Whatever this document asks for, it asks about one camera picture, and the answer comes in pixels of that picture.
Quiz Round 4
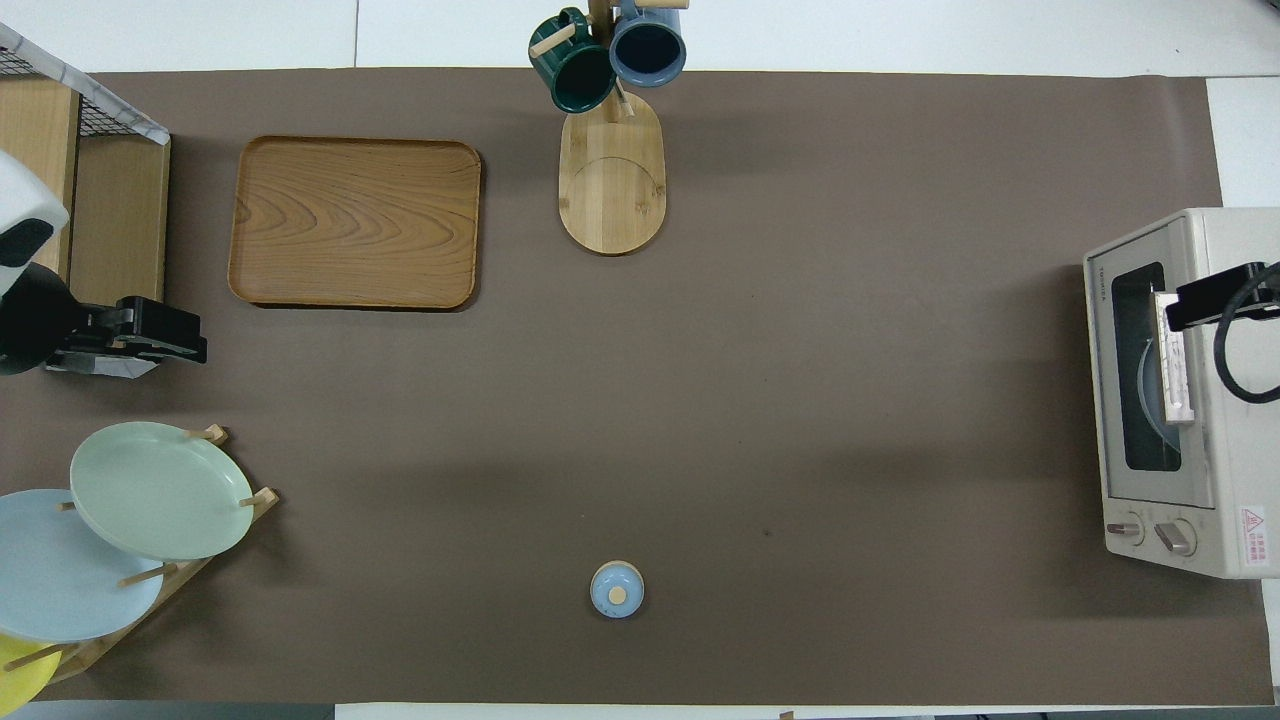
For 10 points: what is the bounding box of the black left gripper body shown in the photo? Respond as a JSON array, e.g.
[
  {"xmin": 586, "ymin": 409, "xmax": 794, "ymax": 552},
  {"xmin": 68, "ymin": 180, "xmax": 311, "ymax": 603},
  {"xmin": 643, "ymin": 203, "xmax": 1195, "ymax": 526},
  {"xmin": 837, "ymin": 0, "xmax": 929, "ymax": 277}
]
[{"xmin": 60, "ymin": 299, "xmax": 132, "ymax": 360}]

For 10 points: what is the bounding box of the light blue round plate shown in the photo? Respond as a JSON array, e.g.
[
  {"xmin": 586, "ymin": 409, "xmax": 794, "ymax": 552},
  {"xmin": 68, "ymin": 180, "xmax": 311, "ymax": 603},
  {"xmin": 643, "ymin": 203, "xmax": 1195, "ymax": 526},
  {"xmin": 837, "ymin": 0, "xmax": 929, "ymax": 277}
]
[{"xmin": 1136, "ymin": 337, "xmax": 1187, "ymax": 452}]

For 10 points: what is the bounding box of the beige toaster oven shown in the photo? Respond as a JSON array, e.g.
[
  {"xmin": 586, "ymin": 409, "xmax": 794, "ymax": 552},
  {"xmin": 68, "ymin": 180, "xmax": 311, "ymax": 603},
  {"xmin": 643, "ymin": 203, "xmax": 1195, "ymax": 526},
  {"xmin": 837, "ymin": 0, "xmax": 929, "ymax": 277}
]
[{"xmin": 1083, "ymin": 207, "xmax": 1280, "ymax": 580}]

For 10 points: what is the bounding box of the marble print paper strip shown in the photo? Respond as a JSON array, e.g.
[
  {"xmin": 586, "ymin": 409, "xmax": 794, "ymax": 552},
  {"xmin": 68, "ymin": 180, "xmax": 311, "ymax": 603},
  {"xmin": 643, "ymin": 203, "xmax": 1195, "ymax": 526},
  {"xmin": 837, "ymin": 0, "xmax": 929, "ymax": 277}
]
[{"xmin": 45, "ymin": 352, "xmax": 162, "ymax": 380}]

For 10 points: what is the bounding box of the wooden shelf unit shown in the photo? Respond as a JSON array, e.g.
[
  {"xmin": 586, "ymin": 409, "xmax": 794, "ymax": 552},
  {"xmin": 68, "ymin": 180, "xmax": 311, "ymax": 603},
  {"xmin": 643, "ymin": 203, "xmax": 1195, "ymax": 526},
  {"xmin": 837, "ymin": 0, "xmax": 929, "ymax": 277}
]
[{"xmin": 0, "ymin": 75, "xmax": 172, "ymax": 346}]

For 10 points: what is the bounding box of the pale green plate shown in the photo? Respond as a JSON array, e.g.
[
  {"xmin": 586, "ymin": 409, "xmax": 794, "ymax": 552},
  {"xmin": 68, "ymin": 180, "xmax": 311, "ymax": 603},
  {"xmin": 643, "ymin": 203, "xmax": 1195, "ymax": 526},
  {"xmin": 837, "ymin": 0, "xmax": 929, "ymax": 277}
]
[{"xmin": 69, "ymin": 421, "xmax": 256, "ymax": 563}]

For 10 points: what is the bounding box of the rectangular wooden tray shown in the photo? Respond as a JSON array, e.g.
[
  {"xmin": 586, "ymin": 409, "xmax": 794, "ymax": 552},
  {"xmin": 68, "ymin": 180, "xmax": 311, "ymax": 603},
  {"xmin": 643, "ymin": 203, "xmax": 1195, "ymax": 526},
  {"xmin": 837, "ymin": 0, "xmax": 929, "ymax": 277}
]
[{"xmin": 228, "ymin": 135, "xmax": 483, "ymax": 312}]

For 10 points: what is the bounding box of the wooden plate rack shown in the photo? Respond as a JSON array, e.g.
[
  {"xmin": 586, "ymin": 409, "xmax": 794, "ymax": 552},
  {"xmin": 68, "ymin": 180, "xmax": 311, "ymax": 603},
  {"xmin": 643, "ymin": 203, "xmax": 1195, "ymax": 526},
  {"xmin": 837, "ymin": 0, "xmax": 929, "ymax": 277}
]
[{"xmin": 40, "ymin": 425, "xmax": 281, "ymax": 687}]

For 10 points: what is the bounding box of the light blue racked plate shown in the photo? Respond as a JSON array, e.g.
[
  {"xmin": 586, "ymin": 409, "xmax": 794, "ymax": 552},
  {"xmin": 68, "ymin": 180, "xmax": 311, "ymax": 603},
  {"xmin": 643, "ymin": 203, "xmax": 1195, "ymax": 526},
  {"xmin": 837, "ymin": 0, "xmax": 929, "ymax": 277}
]
[{"xmin": 0, "ymin": 488, "xmax": 167, "ymax": 644}]

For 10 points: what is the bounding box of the yellow plate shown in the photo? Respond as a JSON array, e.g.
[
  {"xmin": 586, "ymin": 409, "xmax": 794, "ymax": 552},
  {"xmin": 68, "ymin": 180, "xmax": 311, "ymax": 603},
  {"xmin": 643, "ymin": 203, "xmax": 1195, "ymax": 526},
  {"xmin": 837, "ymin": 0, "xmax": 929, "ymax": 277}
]
[{"xmin": 0, "ymin": 632, "xmax": 64, "ymax": 718}]

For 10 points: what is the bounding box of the brown table mat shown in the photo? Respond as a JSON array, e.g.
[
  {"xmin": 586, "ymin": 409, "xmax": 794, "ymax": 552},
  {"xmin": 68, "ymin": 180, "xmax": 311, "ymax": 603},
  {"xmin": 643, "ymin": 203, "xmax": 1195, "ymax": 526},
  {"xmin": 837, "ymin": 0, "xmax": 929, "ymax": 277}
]
[{"xmin": 0, "ymin": 68, "xmax": 1274, "ymax": 707}]

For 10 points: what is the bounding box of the wooden mug tree stand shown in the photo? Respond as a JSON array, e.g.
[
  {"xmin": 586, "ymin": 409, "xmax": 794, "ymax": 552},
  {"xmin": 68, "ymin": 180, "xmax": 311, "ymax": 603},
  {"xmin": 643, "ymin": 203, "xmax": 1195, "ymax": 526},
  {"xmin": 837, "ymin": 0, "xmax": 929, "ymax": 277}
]
[{"xmin": 530, "ymin": 0, "xmax": 691, "ymax": 257}]

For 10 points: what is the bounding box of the dark green mug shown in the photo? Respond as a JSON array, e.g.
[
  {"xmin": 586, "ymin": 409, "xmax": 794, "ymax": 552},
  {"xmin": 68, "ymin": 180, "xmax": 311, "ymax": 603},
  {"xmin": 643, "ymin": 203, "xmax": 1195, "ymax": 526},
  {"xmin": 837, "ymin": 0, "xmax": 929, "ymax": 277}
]
[{"xmin": 528, "ymin": 8, "xmax": 619, "ymax": 114}]

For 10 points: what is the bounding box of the small blue lidded jar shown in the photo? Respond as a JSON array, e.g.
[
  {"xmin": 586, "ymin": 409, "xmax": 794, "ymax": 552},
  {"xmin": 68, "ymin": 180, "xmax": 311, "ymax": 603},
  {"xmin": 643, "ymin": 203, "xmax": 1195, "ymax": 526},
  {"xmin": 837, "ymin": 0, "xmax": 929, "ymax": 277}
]
[{"xmin": 589, "ymin": 560, "xmax": 646, "ymax": 620}]

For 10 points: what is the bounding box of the blue mug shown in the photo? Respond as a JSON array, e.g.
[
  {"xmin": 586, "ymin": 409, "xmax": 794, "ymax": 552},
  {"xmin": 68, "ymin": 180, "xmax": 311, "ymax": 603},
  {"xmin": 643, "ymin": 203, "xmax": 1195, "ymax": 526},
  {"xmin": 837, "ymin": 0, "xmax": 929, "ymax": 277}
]
[{"xmin": 608, "ymin": 0, "xmax": 689, "ymax": 89}]

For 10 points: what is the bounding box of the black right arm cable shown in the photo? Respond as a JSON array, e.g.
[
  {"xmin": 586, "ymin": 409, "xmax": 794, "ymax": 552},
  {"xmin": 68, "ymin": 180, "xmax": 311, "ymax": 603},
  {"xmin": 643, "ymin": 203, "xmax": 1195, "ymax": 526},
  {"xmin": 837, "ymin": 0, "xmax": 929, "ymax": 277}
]
[{"xmin": 1212, "ymin": 261, "xmax": 1280, "ymax": 404}]

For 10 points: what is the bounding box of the black wire mesh basket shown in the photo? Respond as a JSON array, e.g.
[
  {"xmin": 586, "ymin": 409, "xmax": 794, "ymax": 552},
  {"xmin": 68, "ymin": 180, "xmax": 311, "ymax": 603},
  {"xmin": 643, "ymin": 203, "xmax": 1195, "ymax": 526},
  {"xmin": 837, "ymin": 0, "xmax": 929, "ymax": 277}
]
[{"xmin": 0, "ymin": 45, "xmax": 143, "ymax": 139}]

